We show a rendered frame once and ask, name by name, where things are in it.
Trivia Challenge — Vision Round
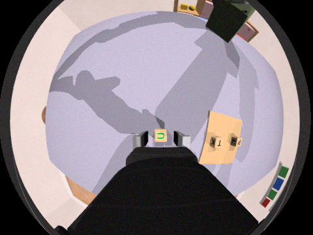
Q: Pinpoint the tan square mat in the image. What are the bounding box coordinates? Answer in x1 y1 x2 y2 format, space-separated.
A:
198 111 242 165

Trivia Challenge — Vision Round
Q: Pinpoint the tan letter block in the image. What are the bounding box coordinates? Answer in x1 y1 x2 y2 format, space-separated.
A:
210 136 224 148
155 129 167 142
231 136 242 147

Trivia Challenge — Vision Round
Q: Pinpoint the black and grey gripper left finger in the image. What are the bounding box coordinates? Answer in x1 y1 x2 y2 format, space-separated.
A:
132 131 148 150

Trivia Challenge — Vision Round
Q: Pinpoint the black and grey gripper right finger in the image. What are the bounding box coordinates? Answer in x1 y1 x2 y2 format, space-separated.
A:
173 131 191 149

